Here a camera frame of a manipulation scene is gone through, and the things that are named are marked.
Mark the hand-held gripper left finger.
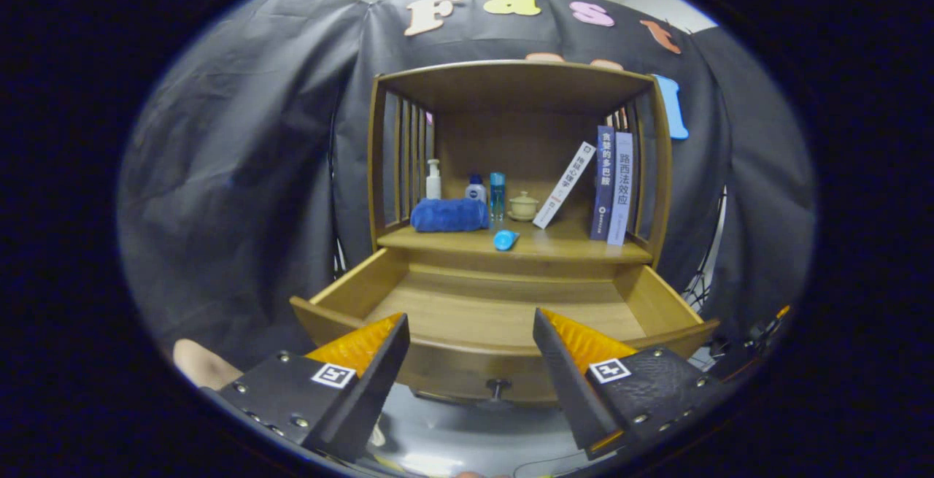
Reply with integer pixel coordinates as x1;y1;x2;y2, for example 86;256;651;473
201;312;411;463

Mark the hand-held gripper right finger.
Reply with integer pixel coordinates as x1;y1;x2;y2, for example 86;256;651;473
533;307;730;461

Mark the wooden drawer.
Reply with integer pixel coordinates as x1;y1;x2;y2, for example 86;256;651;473
290;247;719;412

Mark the wooden countertop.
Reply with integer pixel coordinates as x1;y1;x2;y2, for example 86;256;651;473
377;219;654;265

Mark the wooden cabinet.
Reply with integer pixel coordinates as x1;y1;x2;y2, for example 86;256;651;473
367;60;674;267

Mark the person's leg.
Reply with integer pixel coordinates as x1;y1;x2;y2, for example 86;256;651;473
173;339;242;390

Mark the beige lidded teacup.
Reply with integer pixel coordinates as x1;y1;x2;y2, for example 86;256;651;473
508;190;540;223

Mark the blue folded towel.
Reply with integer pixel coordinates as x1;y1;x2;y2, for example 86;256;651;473
410;198;490;234

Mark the white book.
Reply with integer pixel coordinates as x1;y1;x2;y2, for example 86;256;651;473
533;142;597;230

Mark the dark blue book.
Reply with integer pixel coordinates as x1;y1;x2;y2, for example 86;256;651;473
590;126;617;242

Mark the light purple book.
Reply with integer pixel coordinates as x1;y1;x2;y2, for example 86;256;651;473
607;131;634;247

